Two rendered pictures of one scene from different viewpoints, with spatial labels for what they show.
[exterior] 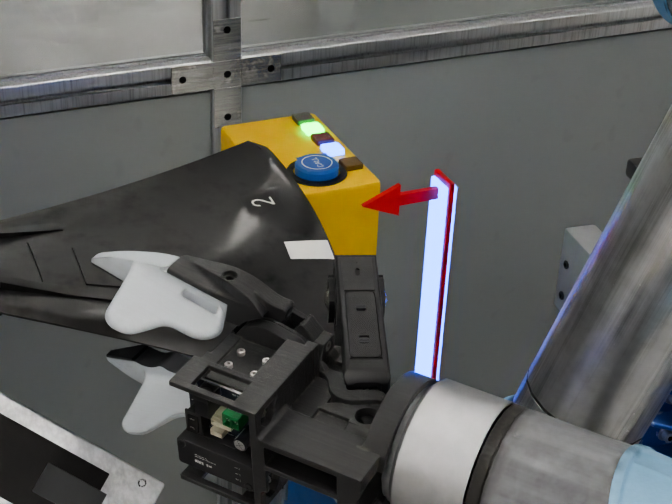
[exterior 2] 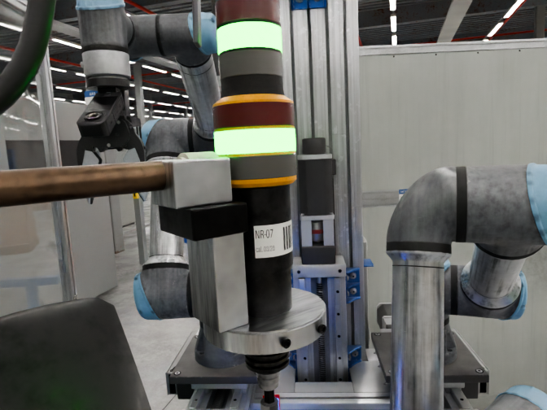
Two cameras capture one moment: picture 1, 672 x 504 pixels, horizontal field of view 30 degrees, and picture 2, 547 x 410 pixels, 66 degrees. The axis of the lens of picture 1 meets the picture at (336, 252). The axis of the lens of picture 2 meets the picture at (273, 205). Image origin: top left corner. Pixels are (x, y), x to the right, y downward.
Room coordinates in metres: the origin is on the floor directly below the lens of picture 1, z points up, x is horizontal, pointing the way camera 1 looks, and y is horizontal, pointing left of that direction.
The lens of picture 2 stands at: (0.54, 0.45, 1.55)
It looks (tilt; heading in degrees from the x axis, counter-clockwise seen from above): 8 degrees down; 293
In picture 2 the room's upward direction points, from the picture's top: 3 degrees counter-clockwise
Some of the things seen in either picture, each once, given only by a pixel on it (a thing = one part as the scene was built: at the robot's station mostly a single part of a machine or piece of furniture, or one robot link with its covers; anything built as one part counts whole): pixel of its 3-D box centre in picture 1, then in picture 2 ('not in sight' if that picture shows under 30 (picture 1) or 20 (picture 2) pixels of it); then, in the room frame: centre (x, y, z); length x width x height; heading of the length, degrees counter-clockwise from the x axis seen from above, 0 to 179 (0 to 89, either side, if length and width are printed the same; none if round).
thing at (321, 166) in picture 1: (316, 169); not in sight; (1.01, 0.02, 1.08); 0.04 x 0.04 x 0.02
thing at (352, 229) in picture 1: (296, 199); not in sight; (1.05, 0.04, 1.02); 0.16 x 0.10 x 0.11; 25
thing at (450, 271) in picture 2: not in sight; (426, 285); (0.60, -0.59, 1.20); 0.13 x 0.12 x 0.14; 1
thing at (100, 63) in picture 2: not in sight; (105, 68); (1.09, -0.13, 1.70); 0.08 x 0.08 x 0.05
